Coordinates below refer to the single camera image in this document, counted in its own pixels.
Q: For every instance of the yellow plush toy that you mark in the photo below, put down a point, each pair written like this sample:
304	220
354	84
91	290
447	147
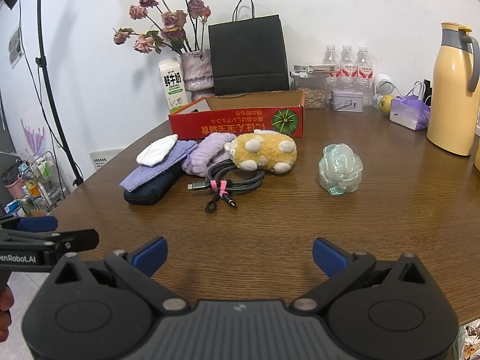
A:
262	150

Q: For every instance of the dried rose bouquet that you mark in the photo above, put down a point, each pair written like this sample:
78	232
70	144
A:
172	19

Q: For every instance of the green mesh bath pouf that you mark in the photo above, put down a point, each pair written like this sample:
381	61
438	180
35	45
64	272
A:
339	168

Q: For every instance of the yellow thermos jug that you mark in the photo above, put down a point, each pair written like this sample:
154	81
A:
450	101

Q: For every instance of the white metal tin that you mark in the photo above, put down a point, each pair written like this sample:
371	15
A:
347	102

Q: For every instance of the black light stand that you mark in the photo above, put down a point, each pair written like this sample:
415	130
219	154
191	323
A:
48	82

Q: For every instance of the purple fluffy headband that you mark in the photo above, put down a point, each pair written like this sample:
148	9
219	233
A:
210	150

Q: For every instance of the clear seed container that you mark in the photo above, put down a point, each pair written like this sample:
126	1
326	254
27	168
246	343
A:
313	98

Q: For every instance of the white milk carton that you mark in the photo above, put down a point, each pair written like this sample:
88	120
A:
172	82

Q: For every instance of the yellow green apple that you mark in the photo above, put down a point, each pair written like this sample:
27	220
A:
386	105

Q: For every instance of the white cloth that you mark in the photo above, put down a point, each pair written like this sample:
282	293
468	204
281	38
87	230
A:
155	152

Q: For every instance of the purple mottled vase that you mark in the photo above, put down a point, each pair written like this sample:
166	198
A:
197	72

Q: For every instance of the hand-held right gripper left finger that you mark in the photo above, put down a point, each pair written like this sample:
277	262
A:
153	255

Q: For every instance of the purple tissue pack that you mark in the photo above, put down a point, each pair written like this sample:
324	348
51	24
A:
408	114

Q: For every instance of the navy zip case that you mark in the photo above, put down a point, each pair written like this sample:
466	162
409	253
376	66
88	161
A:
150	195

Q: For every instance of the person's left hand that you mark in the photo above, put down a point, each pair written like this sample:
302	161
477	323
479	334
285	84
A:
6	299

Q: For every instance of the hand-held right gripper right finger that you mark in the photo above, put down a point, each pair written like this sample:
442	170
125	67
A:
329	257

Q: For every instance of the purple artificial plant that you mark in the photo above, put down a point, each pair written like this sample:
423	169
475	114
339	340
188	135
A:
33	137

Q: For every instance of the wall paper sheet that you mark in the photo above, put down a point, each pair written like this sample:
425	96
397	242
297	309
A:
15	47

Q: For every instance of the flat white carton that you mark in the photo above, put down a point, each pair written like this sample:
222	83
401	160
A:
318	68

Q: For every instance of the red cardboard box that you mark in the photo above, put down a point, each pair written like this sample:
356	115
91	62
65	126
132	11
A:
225	124

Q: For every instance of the clear water bottle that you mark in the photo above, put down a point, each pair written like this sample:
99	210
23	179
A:
347	62
365	67
330	58

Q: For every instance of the black paper bag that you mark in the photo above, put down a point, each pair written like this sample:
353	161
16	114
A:
247	56

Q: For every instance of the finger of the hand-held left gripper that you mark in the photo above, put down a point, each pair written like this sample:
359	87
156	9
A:
37	224
82	238

